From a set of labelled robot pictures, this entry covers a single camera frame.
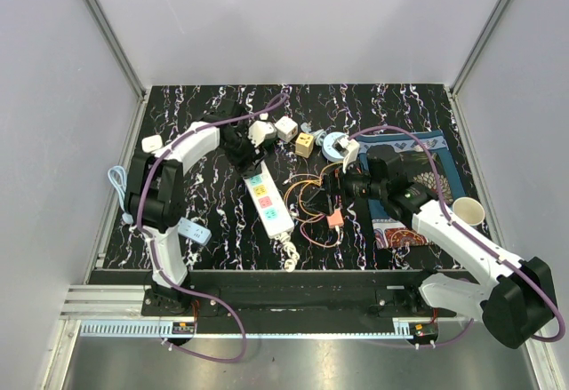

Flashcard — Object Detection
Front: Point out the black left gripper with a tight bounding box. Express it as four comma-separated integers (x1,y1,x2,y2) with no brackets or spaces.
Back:
220,124,267,177

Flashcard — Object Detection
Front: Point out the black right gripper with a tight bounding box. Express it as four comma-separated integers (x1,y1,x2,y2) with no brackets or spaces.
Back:
305,156,387,216

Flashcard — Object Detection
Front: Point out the white multicolour power strip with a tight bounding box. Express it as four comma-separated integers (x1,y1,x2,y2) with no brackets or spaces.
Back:
244,162,294,239

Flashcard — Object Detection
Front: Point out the beige travel adapter cube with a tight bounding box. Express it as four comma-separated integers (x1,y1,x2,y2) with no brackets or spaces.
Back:
295,132,315,158

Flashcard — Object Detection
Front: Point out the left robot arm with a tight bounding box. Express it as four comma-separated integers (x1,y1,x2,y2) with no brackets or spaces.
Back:
124,100,300,315

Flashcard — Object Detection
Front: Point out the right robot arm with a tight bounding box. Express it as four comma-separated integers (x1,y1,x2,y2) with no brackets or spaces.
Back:
330,142,565,348

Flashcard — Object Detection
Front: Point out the pink USB charger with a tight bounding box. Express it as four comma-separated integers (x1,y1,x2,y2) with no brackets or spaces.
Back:
326,210,344,228

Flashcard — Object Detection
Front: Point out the white cube socket adapter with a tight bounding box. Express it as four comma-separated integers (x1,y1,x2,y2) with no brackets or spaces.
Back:
275,116,298,143

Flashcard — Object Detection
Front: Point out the round light blue socket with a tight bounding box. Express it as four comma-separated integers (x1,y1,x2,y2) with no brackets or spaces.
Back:
322,131,349,163

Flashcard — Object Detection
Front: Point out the dark floral square plate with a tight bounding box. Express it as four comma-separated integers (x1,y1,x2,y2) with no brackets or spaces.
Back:
399,151,454,205

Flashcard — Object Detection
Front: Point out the blue patterned placemat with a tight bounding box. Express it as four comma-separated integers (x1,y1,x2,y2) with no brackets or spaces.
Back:
357,131,465,249

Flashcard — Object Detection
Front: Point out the light blue power strip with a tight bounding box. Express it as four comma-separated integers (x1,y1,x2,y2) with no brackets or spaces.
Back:
178,218,212,246

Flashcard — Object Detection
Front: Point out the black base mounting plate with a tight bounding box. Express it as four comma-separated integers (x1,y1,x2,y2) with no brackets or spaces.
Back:
86,269,459,320

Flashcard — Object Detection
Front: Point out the white paper cup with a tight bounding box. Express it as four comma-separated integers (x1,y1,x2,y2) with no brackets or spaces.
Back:
452,196,485,227

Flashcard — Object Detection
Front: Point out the pink charging cable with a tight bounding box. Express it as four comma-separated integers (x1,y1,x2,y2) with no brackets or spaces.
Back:
293,176,346,249

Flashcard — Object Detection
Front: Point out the yellow charging cable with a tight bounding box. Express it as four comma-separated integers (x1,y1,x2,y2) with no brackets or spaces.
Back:
282,160,352,225

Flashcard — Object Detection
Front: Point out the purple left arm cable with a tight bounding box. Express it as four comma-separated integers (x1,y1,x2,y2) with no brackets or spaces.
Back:
135,92,290,364

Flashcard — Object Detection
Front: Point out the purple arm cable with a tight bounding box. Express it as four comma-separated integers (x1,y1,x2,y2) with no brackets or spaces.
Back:
135,92,290,364
346,124,561,347

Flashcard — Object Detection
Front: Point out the white power strip cord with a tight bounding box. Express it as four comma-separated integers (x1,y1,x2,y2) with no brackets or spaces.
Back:
277,232,300,273

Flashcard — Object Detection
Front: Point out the light blue coiled cord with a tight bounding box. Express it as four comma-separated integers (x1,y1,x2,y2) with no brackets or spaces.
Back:
301,123,330,147

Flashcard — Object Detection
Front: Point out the white wall charger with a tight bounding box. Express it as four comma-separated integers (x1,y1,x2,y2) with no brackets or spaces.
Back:
140,134,164,154

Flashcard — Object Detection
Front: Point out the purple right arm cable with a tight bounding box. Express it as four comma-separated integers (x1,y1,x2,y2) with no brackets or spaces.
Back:
346,124,561,347

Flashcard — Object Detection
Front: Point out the light blue cable loop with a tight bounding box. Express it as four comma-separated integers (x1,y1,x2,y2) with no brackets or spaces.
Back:
107,164,134,227

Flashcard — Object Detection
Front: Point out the aluminium frame post left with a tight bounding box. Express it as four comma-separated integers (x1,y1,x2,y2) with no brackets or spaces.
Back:
83,0,146,99

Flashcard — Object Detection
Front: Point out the aluminium frame post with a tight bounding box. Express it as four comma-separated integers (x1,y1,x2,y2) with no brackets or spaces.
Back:
449,0,513,95
83,0,146,99

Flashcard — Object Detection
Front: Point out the aluminium frame post right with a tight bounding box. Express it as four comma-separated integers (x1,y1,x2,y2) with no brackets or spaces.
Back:
449,0,513,95

